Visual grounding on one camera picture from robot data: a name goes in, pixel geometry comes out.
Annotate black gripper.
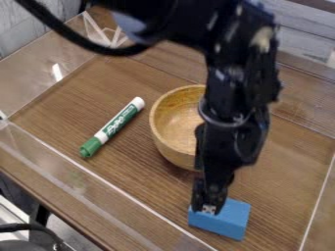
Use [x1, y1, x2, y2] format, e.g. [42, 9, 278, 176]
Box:
[191, 104, 270, 215]

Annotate blue block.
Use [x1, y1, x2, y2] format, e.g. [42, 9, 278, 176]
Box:
[187, 198, 252, 241]

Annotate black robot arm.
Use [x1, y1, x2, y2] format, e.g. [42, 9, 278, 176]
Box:
[14, 0, 284, 214]

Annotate brown wooden bowl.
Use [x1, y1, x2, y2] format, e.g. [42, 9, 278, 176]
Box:
[150, 84, 206, 172]

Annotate green white marker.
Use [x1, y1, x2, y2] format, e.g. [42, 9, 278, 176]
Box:
[81, 97, 146, 158]

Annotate clear acrylic tray walls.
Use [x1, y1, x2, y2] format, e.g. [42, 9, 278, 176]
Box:
[0, 1, 335, 251]

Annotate black cable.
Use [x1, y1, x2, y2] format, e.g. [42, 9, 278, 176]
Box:
[0, 223, 63, 251]

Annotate clear acrylic corner bracket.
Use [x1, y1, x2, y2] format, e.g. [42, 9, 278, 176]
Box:
[83, 12, 129, 48]

